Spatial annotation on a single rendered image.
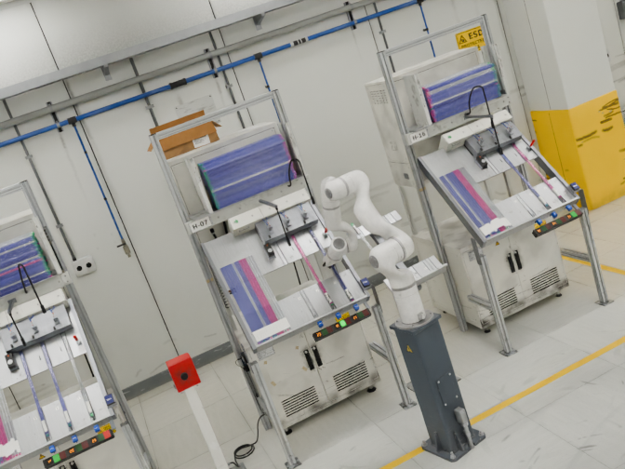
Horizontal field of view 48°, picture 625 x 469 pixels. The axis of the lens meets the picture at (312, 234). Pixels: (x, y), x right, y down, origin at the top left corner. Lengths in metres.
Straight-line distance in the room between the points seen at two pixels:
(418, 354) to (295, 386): 1.04
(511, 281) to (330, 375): 1.33
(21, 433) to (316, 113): 3.29
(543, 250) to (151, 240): 2.84
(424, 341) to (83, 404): 1.71
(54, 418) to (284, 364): 1.27
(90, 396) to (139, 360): 1.96
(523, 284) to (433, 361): 1.45
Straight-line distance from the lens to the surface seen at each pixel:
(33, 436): 3.78
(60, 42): 5.42
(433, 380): 3.48
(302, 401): 4.24
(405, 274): 3.30
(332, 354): 4.21
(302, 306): 3.81
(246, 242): 4.01
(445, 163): 4.46
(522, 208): 4.35
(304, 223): 3.99
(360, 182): 3.36
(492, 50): 4.74
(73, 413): 3.76
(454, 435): 3.65
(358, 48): 5.89
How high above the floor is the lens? 2.08
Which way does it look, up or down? 14 degrees down
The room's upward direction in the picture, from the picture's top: 19 degrees counter-clockwise
